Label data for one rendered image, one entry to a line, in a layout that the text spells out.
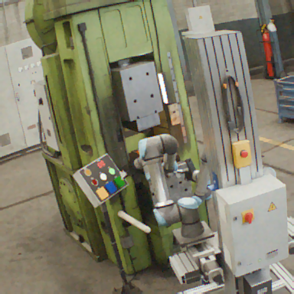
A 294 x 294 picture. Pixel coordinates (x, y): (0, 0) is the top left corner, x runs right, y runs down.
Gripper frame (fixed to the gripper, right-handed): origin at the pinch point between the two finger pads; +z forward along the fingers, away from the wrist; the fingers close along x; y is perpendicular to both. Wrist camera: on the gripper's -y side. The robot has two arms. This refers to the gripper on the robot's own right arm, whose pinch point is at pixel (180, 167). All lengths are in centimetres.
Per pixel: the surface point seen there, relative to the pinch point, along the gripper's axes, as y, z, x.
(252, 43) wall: 19, 584, 617
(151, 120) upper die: -31.9, 30.3, 0.6
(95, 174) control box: -13, 14, -61
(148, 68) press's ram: -72, 30, 7
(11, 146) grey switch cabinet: 78, 560, -15
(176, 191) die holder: 28.8, 24.3, 6.7
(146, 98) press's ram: -50, 30, 0
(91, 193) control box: -4, 6, -70
